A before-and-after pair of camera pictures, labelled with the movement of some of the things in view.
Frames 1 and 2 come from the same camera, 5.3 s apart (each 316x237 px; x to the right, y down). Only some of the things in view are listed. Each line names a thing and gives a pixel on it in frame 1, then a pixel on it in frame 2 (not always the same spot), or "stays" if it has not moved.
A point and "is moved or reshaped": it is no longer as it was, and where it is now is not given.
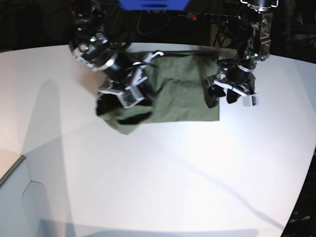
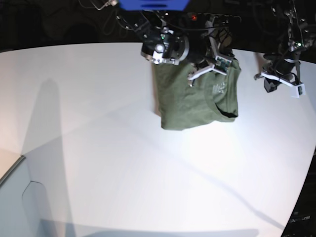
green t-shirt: (176, 91) is moved or reshaped
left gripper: (125, 76) -> (209, 39)
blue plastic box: (154, 5) stays
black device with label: (302, 223) stays
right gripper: (237, 77) -> (284, 69)
